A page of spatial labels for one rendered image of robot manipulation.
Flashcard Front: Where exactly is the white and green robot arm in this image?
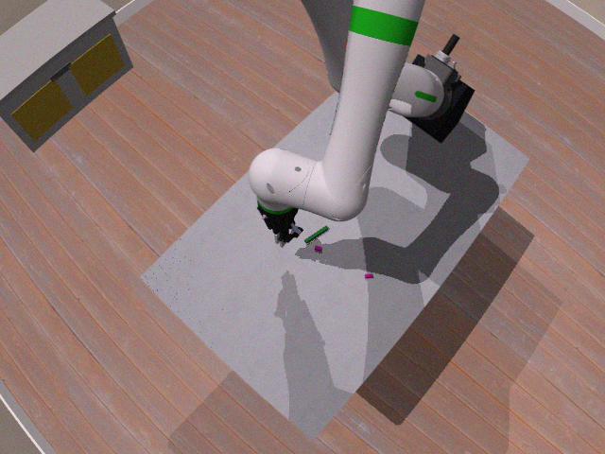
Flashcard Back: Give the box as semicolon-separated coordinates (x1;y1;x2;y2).
249;0;461;223

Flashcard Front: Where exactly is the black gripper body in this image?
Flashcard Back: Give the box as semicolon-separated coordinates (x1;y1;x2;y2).
268;217;296;229

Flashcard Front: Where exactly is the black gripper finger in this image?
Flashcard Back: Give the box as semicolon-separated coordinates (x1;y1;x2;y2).
264;219;280;245
278;222;303;248

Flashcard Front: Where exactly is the green rod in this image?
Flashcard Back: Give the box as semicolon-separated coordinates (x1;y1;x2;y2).
304;225;328;243

